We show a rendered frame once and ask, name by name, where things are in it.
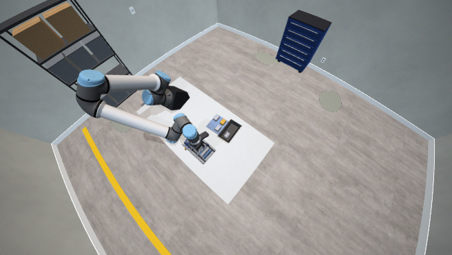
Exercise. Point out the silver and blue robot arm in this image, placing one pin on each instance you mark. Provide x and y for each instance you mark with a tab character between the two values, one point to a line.
92	84

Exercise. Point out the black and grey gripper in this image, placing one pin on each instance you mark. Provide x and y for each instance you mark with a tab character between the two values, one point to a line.
198	146

